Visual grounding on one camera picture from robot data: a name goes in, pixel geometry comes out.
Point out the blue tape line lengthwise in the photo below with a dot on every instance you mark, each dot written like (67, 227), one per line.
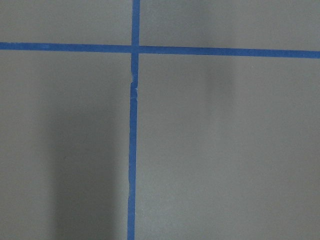
(133, 116)

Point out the blue tape line crosswise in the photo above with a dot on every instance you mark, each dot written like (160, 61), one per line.
(166, 50)

